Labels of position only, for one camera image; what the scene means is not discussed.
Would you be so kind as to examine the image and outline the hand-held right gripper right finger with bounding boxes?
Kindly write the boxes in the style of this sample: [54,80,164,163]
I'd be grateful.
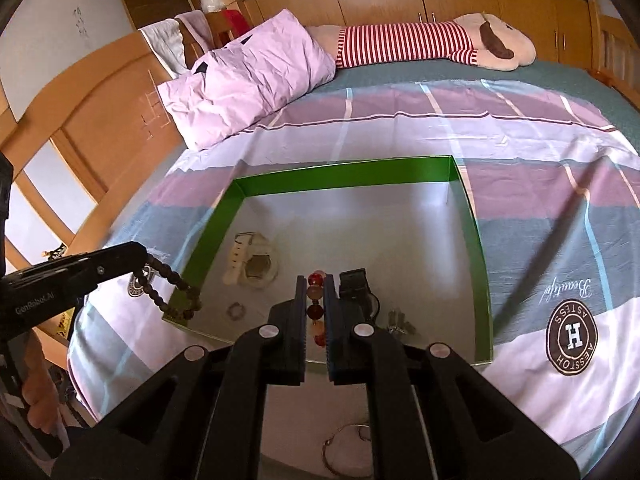
[322,273,581,480]

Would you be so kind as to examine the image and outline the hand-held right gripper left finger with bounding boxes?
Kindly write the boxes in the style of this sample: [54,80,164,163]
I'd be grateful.
[52,275,308,480]

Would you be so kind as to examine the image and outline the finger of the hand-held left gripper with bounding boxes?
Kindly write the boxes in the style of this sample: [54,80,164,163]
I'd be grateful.
[65,241,149,293]

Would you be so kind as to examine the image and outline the red beaded bracelet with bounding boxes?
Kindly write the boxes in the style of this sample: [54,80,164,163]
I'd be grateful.
[306,270,331,348]

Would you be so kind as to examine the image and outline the black wristwatch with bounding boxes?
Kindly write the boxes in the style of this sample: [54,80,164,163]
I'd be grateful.
[339,269,383,321]

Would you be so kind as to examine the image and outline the dark beaded bracelet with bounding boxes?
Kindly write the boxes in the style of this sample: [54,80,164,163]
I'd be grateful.
[142,254,203,321]

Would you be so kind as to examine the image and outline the white wristwatch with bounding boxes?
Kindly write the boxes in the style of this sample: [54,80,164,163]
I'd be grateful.
[224,232,281,288]

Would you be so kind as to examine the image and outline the green cardboard box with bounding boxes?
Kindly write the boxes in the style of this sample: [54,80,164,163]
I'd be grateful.
[161,155,496,368]

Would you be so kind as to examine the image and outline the person's left hand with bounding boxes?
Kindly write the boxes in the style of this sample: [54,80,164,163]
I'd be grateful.
[22,332,63,436]

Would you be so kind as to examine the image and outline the silver bangle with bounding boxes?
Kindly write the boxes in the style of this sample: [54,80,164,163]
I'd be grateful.
[321,424,373,478]

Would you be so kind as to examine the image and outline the wooden headboard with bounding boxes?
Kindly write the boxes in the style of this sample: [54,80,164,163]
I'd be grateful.
[0,30,201,286]

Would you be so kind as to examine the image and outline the white and pink clothing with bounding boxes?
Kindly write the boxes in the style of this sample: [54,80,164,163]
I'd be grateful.
[137,10,216,73]

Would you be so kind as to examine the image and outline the pink pillow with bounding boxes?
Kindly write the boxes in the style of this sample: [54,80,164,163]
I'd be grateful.
[157,8,337,152]

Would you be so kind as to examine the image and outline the red cloth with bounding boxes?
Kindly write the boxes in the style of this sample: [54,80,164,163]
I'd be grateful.
[222,8,251,36]

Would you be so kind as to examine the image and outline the striped plush toy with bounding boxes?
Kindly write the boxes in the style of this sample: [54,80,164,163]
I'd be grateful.
[302,12,537,72]

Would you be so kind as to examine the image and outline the green mattress cover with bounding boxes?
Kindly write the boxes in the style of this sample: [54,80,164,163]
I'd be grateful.
[285,57,640,126]

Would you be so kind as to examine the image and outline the wooden bed rail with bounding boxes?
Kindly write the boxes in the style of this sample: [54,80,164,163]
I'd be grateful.
[590,10,640,91]

